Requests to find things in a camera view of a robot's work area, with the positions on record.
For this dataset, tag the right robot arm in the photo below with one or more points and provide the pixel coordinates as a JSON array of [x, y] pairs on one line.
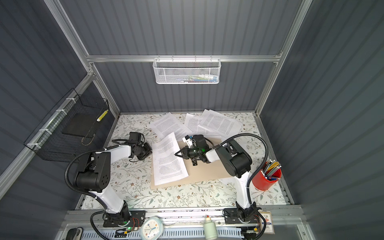
[[236, 161]]

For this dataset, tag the printed paper sheet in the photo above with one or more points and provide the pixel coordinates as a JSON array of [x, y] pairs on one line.
[[192, 122], [168, 124], [219, 124], [167, 166]]

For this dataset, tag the yellow marker in basket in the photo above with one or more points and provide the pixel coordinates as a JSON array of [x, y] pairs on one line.
[[99, 119]]

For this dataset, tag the red pen cup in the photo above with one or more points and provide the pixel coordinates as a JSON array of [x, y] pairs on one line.
[[268, 175]]

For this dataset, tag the black wire basket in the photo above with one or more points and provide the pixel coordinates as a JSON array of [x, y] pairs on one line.
[[71, 130]]

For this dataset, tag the white wire basket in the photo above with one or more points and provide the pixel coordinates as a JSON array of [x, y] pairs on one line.
[[187, 73]]

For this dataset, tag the white alarm clock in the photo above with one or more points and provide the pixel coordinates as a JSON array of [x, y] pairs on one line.
[[152, 229]]

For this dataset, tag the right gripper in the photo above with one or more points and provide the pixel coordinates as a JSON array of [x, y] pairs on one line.
[[186, 153]]

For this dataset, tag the white glue bottle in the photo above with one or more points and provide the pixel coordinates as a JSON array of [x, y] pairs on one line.
[[210, 230]]

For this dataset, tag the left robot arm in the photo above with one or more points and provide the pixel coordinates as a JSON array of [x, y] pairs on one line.
[[89, 173]]

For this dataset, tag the floral table mat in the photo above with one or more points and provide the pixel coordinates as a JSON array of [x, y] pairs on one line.
[[132, 181]]

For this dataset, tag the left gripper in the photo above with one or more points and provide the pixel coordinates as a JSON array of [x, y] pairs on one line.
[[149, 151]]

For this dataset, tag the black stapler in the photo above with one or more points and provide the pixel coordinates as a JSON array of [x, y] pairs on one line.
[[74, 234]]

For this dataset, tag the beige paper folder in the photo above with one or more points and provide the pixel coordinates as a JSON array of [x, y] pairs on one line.
[[200, 172]]

